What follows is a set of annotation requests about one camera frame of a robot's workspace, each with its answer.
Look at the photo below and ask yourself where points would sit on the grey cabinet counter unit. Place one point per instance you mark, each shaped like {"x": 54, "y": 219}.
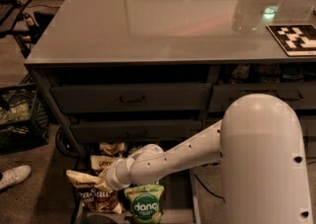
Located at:
{"x": 103, "y": 42}

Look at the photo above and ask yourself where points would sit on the black white fiducial marker board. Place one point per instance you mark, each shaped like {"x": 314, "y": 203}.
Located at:
{"x": 295, "y": 39}

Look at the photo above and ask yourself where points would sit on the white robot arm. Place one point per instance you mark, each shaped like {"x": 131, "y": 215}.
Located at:
{"x": 259, "y": 144}

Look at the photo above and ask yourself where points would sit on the front green dang chip bag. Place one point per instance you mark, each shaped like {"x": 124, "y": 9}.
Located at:
{"x": 144, "y": 203}

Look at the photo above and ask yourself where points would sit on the top right drawer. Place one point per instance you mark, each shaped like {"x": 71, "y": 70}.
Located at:
{"x": 300, "y": 96}

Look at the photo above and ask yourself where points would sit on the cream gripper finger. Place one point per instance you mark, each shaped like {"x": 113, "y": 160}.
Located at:
{"x": 102, "y": 183}

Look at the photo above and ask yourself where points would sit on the middle left drawer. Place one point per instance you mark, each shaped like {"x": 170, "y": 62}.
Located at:
{"x": 102, "y": 131}

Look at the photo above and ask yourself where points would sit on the top left drawer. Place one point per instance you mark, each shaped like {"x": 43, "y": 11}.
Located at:
{"x": 153, "y": 97}

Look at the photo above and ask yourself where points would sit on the white sneaker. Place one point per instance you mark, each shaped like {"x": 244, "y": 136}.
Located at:
{"x": 14, "y": 176}

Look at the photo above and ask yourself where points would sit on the black plastic crate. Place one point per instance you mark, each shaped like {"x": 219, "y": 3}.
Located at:
{"x": 24, "y": 123}

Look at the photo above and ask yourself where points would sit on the brown sea salt chip bag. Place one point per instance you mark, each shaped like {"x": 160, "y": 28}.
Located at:
{"x": 95, "y": 196}

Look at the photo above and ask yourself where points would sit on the open bottom left drawer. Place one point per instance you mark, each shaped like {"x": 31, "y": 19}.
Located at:
{"x": 178, "y": 204}

